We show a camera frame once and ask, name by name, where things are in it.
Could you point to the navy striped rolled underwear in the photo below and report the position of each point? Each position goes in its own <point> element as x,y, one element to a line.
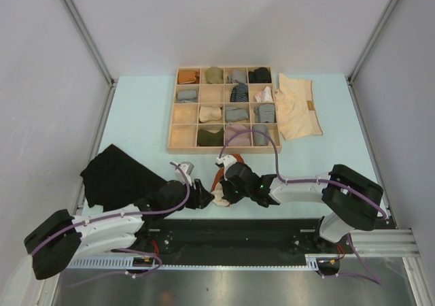
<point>240,93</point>

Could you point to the white slotted cable duct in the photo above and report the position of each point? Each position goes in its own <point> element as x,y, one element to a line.
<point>263,262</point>

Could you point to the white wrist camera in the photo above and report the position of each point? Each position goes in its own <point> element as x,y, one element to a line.
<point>183,171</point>
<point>225,162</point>

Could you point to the orange and cream underwear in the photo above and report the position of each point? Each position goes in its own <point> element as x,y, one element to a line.
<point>219,187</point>

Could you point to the black garment pile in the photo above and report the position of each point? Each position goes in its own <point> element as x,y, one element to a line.
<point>114,180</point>

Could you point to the pink white rolled underwear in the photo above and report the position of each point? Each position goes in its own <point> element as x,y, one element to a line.
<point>264,95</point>

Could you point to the peach rolled underwear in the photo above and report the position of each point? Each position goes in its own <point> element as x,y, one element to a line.
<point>209,114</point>

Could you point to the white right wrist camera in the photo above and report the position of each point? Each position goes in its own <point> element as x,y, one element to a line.
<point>225,162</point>

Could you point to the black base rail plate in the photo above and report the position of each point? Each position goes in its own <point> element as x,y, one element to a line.
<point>238,238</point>

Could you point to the grey rolled underwear left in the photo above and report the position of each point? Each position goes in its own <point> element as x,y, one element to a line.
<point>187,96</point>

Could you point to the grey rolled underwear middle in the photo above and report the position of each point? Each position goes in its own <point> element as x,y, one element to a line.
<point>235,114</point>

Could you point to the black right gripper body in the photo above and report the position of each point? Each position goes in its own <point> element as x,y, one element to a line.
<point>234,194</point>

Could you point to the peach underwear flat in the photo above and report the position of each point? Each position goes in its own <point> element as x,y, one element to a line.
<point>296,113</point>

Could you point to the dark green rolled underwear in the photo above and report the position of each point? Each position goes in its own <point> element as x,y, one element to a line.
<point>207,138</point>

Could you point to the grey rolled underwear top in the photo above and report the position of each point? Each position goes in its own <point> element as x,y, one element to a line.
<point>236,76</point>

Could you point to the orange rolled underwear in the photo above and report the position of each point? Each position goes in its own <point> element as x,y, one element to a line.
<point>187,76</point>

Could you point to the black rolled underwear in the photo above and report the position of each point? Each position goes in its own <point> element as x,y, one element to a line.
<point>261,75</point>

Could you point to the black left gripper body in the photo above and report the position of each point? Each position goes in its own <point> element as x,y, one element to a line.
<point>192,201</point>

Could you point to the grey striped rolled underwear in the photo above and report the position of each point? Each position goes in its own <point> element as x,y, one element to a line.
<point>265,113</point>

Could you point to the olive rolled underwear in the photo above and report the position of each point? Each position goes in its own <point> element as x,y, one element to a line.
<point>214,75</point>

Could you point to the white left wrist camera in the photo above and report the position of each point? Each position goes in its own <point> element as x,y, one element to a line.
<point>183,171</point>

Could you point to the aluminium corner post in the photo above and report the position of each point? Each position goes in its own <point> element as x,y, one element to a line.
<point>89,42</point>
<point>374,37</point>

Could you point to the wooden grid organizer tray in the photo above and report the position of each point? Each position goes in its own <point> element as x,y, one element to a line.
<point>184,123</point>

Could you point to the grey rolled underwear bottom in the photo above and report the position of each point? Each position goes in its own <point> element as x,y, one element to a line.
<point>261,135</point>

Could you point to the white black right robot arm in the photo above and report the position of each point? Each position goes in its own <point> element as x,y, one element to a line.
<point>354,201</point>

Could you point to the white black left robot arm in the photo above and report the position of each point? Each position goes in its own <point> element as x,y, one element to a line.
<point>62,238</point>

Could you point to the aluminium frame profile front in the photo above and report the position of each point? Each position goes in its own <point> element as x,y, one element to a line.
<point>376,242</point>

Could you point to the aluminium corner post left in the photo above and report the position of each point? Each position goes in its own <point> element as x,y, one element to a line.
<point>89,42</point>

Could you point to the aluminium corner post right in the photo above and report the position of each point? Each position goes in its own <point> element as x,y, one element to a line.
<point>374,37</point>

